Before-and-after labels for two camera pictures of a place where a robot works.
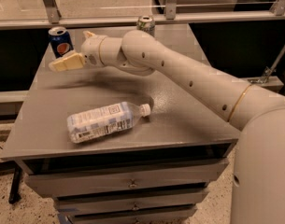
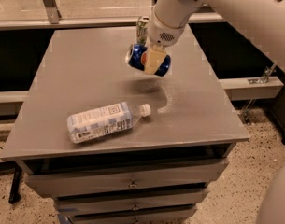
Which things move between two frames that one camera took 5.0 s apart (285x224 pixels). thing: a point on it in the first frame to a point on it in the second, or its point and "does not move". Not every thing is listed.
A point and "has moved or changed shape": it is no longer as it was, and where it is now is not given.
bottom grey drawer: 179,215 does not move
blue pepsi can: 61,41 has moved or changed shape
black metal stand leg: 14,196 does not move
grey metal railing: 281,10 does not move
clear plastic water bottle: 104,120 does not move
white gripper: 91,51 to 162,32
